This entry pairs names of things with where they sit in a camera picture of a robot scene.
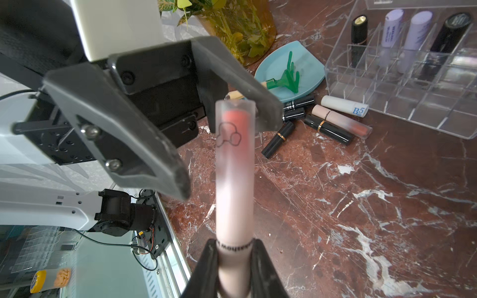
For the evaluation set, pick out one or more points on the white lip balm tube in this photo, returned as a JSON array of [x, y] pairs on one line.
[[345, 105]]

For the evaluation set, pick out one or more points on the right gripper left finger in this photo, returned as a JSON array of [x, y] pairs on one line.
[[203, 282]]

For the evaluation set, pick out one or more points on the lilac lipstick tube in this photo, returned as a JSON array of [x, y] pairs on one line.
[[416, 35], [391, 31]]

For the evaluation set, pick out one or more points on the black gold band lipstick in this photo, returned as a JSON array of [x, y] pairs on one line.
[[328, 129]]

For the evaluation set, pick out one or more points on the dark brown lipstick tube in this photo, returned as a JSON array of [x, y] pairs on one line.
[[359, 35]]

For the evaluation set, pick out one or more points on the green brush wooden handle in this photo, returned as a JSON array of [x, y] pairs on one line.
[[289, 79]]

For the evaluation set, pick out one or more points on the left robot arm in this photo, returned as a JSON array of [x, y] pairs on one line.
[[38, 37]]

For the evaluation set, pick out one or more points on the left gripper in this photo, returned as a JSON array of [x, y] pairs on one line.
[[138, 108]]

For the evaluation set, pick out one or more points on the black gold lipstick tube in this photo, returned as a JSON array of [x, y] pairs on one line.
[[299, 103]]

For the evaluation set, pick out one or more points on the clear acrylic lipstick organizer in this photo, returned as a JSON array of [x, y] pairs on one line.
[[448, 103]]

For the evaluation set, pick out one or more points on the black glossy lipstick tube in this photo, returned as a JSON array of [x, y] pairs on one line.
[[445, 43]]

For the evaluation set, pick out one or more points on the pink lip gloss tube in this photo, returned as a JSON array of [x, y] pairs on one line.
[[352, 126]]

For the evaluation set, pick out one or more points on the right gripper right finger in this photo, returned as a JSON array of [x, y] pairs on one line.
[[265, 281]]

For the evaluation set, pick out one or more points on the artificial plant in vase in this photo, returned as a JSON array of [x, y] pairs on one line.
[[245, 27]]

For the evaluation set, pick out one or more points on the teal dustpan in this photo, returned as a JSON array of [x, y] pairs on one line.
[[307, 71]]

